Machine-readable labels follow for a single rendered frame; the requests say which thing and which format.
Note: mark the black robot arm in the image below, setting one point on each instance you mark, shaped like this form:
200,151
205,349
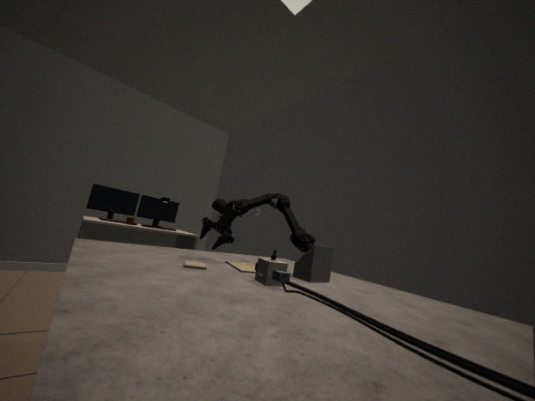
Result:
299,237

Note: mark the tan square block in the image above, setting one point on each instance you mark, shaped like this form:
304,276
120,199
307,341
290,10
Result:
194,265

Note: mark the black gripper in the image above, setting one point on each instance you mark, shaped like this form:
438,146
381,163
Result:
222,224

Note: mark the black cables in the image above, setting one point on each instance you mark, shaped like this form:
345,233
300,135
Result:
282,277

